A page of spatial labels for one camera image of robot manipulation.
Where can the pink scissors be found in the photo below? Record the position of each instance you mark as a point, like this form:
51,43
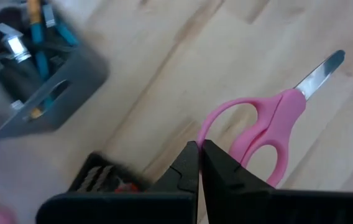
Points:
285,109

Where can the black mesh basket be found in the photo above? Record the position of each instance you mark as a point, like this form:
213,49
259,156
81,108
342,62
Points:
80,182

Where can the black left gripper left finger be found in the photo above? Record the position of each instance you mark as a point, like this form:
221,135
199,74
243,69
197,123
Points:
151,208

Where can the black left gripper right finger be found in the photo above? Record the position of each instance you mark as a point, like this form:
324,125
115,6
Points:
257,205

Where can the smoky grey plastic bin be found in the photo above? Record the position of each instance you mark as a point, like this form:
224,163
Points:
83,74

